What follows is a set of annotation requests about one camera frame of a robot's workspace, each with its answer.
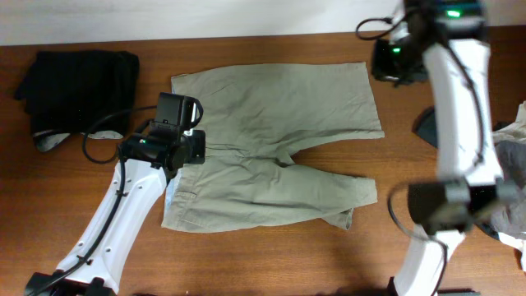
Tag folded black garment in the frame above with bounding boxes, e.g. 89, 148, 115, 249
14, 50, 140, 134

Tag khaki cargo shorts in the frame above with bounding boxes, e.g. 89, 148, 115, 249
162, 62, 384, 234

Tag grey brown garment pile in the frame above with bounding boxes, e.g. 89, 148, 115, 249
478, 141, 525, 240

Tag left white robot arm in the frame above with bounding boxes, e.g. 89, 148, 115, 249
24, 130, 205, 295

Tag dark teal garment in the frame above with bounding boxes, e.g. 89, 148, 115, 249
412, 106, 438, 148

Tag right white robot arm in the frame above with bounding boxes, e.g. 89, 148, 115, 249
373, 1, 521, 295

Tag grey cloth under black garment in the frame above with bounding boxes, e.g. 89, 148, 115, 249
32, 130, 123, 152

